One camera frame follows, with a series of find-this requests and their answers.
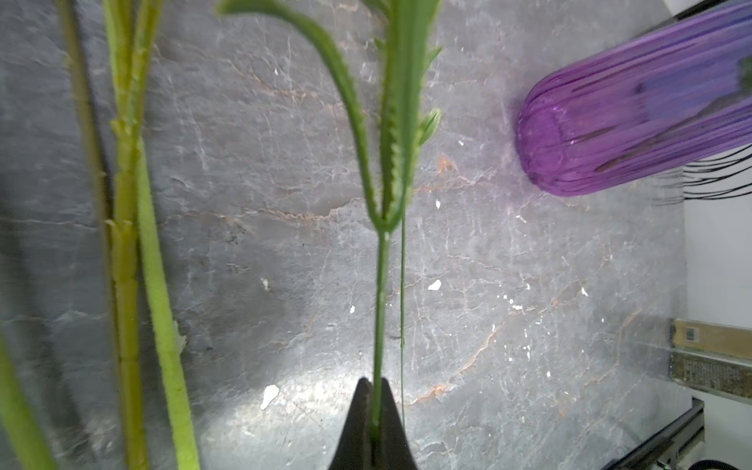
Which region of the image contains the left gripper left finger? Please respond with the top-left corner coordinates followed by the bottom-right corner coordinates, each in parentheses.
top-left (329, 377), bottom-right (372, 470)

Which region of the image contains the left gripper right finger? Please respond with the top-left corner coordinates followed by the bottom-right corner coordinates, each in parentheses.
top-left (375, 378), bottom-right (417, 470)

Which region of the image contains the yellow poppy stem large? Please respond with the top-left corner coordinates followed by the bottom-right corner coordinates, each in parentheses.
top-left (136, 141), bottom-right (201, 469)

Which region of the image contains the yellow carnation stem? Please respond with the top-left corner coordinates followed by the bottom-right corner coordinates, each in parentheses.
top-left (399, 217), bottom-right (407, 430)
top-left (217, 1), bottom-right (441, 437)

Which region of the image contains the purple glass vase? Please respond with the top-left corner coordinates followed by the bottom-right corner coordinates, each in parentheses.
top-left (516, 1), bottom-right (751, 197)

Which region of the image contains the sunflower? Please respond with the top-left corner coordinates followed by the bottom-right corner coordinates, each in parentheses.
top-left (55, 0), bottom-right (117, 326)

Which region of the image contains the yellow rose stem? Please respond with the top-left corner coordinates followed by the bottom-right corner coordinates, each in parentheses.
top-left (103, 1), bottom-right (164, 469)

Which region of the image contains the spice jar back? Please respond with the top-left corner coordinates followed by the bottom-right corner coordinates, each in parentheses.
top-left (672, 318), bottom-right (751, 360)

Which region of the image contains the spice jar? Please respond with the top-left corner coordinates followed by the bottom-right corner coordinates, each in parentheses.
top-left (670, 351), bottom-right (751, 405)
top-left (672, 318), bottom-right (751, 360)

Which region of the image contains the spice jar front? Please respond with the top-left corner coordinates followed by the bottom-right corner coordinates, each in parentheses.
top-left (670, 351), bottom-right (751, 405)

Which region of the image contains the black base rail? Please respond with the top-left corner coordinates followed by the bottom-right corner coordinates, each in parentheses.
top-left (603, 398), bottom-right (705, 470)

